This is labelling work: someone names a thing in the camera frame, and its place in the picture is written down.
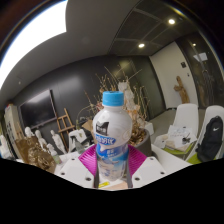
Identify wooden figure statue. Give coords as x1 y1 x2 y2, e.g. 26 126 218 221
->
173 75 191 105

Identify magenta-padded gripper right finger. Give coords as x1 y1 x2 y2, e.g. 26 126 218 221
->
125 143 168 190

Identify black backpack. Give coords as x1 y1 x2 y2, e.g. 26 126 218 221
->
195 115 224 163

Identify black wall screen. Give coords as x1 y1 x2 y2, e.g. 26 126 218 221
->
18 89 58 129

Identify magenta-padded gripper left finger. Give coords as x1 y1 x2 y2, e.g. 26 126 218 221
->
57 143 100 190

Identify dark clear spray bottle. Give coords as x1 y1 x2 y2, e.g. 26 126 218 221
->
73 134 86 155

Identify brown cardboard box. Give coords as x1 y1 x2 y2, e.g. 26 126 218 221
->
81 119 96 134

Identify ceiling spotlights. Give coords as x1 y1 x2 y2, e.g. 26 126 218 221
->
138 18 198 49

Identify golden rock sculpture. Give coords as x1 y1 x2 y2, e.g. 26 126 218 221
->
14 135 58 174

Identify dried plant in grey pot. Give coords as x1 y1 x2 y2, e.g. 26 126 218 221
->
76 66 153 158

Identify white drink bottle blue cap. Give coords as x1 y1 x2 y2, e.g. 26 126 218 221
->
92 90 133 183

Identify wooden easel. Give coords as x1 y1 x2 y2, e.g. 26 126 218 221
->
55 107 77 153

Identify long ceiling light panel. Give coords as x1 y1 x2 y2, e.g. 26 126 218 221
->
0 0 69 89

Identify small yellow packet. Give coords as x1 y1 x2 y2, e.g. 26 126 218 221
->
98 180 111 188

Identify tall white plaster statue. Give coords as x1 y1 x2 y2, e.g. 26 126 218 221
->
117 80 138 113

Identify white shelf unit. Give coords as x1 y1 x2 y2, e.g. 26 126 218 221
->
3 104 25 159

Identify stack of papers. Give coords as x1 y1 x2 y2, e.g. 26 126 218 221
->
154 124 198 153

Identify white plastic chair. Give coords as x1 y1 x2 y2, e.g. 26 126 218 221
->
153 103 200 161
68 129 88 154
186 104 224 165

